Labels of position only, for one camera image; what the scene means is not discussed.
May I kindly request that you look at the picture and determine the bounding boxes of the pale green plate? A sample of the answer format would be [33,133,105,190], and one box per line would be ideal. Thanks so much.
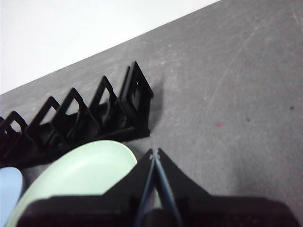
[9,140,138,227]

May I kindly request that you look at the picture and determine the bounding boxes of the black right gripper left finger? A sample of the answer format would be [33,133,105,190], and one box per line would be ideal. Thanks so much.
[16,148,156,227]

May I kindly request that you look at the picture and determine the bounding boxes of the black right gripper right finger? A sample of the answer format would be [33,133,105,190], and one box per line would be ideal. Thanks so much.
[156,148,302,227]

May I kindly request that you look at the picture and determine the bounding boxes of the black plastic plate rack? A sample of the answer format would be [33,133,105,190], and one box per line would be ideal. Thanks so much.
[0,61,154,170]

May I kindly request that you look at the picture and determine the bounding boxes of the light blue plate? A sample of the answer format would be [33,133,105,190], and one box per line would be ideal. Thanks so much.
[0,166,24,227]

